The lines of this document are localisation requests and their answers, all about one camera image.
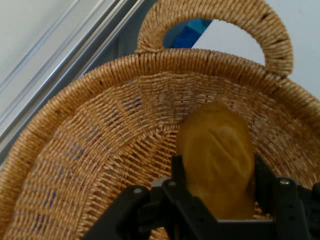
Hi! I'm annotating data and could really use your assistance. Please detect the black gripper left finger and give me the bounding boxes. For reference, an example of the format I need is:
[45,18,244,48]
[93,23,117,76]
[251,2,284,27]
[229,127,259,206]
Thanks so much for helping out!
[82,154,219,240]

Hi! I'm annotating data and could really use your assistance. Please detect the aluminium wall rail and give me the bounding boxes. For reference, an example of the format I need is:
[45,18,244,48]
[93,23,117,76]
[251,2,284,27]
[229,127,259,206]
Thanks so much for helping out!
[0,0,151,165]

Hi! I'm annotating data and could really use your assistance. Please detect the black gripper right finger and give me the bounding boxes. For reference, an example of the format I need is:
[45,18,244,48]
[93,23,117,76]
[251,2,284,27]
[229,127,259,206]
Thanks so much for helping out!
[252,155,320,240]

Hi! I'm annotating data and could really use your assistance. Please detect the blue object behind basket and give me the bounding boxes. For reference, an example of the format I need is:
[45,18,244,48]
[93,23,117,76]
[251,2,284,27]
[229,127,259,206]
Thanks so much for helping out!
[162,18,214,49]

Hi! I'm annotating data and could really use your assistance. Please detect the woven wicker basket with handles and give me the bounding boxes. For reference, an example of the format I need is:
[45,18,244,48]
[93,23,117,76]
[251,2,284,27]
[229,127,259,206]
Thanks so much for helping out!
[0,0,320,240]

